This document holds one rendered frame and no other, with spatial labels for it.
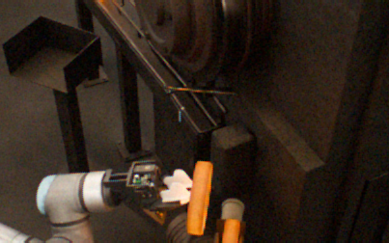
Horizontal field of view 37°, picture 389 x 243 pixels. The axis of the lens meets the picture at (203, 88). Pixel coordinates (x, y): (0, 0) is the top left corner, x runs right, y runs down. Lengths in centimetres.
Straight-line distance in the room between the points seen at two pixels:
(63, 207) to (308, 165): 58
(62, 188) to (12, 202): 120
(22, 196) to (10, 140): 34
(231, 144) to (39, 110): 151
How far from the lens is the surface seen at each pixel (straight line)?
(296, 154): 145
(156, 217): 136
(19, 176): 262
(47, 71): 215
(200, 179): 123
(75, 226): 137
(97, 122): 278
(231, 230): 140
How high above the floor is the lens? 193
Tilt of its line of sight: 41 degrees down
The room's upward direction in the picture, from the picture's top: 2 degrees clockwise
